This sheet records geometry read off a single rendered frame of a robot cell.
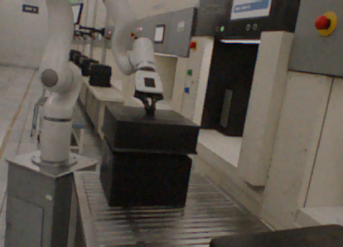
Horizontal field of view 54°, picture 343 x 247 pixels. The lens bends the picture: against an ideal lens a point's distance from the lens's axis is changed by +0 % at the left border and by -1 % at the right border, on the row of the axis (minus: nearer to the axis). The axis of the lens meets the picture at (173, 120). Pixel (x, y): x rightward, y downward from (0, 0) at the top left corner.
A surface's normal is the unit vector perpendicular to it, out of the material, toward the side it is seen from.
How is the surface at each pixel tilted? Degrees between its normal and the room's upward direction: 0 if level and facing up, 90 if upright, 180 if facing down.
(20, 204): 90
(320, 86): 90
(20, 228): 90
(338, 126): 90
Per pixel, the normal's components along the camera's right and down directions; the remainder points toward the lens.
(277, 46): -0.93, -0.07
